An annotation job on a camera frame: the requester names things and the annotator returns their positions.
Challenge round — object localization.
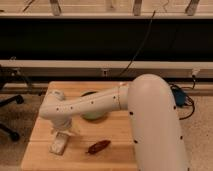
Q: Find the translucent plastic cup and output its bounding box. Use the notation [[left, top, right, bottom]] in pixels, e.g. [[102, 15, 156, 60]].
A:
[[51, 90, 65, 99]]

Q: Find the black hanging cable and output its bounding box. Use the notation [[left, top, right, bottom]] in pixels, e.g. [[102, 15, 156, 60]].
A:
[[117, 9, 157, 79]]

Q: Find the green ceramic bowl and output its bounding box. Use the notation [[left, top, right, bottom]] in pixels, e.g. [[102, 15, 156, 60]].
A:
[[81, 91, 106, 121]]

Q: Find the black floor cable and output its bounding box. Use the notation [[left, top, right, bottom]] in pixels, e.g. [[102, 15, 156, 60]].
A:
[[169, 74, 198, 121]]

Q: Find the black office chair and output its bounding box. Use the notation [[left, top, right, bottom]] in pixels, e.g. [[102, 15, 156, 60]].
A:
[[0, 64, 34, 142]]

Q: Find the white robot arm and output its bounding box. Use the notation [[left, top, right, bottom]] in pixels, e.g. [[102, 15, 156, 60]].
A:
[[39, 74, 190, 171]]

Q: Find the blue box on floor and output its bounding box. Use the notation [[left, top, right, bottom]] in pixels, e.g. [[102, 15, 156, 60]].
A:
[[172, 90, 186, 107]]

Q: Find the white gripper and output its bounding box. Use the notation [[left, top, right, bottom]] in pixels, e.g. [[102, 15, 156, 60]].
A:
[[51, 118, 75, 139]]

